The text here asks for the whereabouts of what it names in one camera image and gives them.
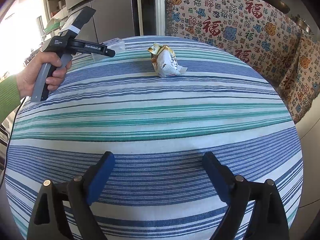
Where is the grey refrigerator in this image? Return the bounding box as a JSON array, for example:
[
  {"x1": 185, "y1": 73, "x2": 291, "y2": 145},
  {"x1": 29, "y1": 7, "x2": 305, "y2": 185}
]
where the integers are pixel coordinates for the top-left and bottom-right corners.
[{"x1": 66, "y1": 0, "x2": 140, "y2": 43}]

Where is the white kitchen counter cabinet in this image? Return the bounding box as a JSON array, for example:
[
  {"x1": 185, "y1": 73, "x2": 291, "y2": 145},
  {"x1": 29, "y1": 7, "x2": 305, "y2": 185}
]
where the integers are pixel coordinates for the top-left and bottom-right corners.
[{"x1": 292, "y1": 100, "x2": 319, "y2": 239}]

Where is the patterned fu character cloth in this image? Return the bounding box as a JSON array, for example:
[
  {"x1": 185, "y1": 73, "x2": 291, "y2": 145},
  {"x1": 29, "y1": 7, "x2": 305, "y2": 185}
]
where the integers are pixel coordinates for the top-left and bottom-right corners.
[{"x1": 166, "y1": 0, "x2": 319, "y2": 122}]

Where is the storage shelf rack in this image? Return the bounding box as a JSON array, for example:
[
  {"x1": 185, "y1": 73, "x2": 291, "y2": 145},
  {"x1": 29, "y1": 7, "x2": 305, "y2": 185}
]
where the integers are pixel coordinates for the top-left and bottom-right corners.
[{"x1": 37, "y1": 0, "x2": 68, "y2": 41}]

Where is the clear plastic box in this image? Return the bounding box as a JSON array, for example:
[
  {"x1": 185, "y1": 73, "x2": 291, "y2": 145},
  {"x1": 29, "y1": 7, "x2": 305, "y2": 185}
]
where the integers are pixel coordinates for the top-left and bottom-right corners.
[{"x1": 92, "y1": 38, "x2": 125, "y2": 62}]

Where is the steel pot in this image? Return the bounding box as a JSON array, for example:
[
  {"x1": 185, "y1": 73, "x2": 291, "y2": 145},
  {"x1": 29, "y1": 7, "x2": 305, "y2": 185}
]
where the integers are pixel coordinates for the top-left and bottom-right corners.
[{"x1": 292, "y1": 15, "x2": 313, "y2": 35}]

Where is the blue green striped tablecloth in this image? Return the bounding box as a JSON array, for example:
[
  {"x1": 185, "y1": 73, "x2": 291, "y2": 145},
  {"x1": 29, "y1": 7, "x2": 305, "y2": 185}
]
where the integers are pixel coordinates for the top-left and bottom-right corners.
[{"x1": 5, "y1": 36, "x2": 303, "y2": 239}]

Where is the green sleeve forearm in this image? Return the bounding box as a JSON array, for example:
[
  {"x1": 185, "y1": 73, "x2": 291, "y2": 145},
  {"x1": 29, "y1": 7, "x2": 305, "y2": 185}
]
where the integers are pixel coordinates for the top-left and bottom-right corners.
[{"x1": 0, "y1": 75, "x2": 21, "y2": 123}]

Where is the left hand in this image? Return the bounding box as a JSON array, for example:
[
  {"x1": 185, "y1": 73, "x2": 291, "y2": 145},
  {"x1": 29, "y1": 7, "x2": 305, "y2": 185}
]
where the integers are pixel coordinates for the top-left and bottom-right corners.
[{"x1": 15, "y1": 51, "x2": 73, "y2": 98}]

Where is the gold white wrapper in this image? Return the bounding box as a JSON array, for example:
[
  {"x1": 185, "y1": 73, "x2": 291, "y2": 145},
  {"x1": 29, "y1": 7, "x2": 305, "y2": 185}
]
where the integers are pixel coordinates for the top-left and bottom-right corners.
[{"x1": 148, "y1": 43, "x2": 187, "y2": 78}]

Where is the dark wok pan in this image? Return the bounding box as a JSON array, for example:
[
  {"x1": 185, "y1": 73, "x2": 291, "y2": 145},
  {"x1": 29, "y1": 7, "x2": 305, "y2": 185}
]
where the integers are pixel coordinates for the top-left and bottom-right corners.
[{"x1": 263, "y1": 0, "x2": 290, "y2": 14}]

